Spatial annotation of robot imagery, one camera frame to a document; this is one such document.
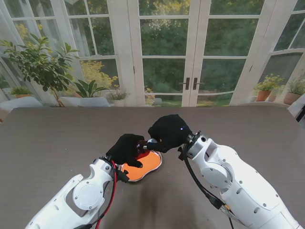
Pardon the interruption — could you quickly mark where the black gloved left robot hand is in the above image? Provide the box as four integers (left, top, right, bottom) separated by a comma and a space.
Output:
105, 134, 146, 168

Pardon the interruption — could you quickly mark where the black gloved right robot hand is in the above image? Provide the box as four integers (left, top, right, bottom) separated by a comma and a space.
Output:
146, 114, 193, 154

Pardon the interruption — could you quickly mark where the red transparent sample bottle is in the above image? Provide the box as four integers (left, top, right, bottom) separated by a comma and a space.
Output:
136, 140, 151, 159

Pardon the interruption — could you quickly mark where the kidney steel tray orange liner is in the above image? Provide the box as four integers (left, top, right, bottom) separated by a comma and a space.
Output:
118, 150, 163, 183

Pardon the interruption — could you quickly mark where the printed garden window backdrop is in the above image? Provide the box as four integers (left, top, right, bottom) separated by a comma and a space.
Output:
0, 0, 305, 108

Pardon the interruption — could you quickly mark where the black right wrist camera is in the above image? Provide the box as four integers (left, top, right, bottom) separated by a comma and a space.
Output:
177, 146, 186, 162

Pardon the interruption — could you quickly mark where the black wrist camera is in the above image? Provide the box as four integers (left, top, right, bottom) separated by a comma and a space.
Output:
117, 169, 131, 184
177, 146, 186, 162

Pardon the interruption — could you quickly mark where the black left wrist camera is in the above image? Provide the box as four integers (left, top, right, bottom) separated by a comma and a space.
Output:
117, 169, 131, 184

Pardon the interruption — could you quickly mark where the red cable on left arm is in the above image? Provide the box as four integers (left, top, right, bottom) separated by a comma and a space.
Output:
89, 160, 119, 229

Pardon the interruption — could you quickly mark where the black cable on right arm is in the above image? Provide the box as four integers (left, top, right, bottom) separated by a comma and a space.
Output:
182, 146, 235, 229

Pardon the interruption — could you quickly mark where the white panel with black frame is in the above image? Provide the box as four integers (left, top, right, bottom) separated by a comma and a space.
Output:
287, 94, 305, 123

